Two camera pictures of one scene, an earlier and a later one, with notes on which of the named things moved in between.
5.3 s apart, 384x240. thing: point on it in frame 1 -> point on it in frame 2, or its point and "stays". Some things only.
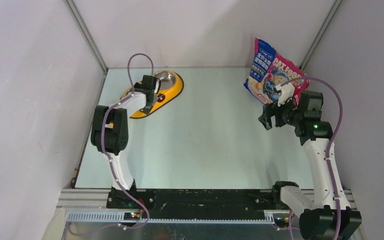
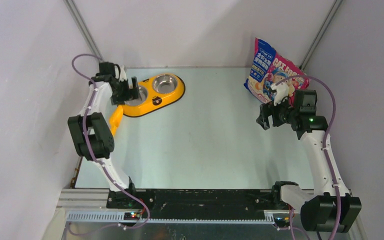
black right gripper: [268, 110] stays
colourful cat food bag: [269, 68] stays
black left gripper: [146, 109] -> [134, 93]
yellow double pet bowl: [172, 84] stays
